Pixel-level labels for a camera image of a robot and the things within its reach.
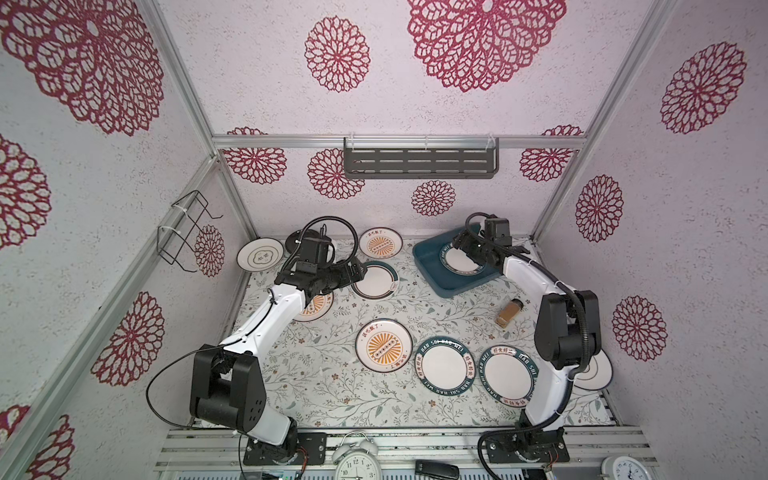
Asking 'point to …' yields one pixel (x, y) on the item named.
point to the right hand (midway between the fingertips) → (460, 236)
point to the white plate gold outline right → (599, 373)
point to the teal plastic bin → (439, 280)
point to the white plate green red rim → (380, 282)
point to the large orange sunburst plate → (384, 345)
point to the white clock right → (624, 467)
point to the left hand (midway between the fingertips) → (354, 277)
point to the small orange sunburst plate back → (380, 242)
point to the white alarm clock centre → (356, 458)
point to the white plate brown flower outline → (260, 253)
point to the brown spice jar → (508, 312)
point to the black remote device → (437, 469)
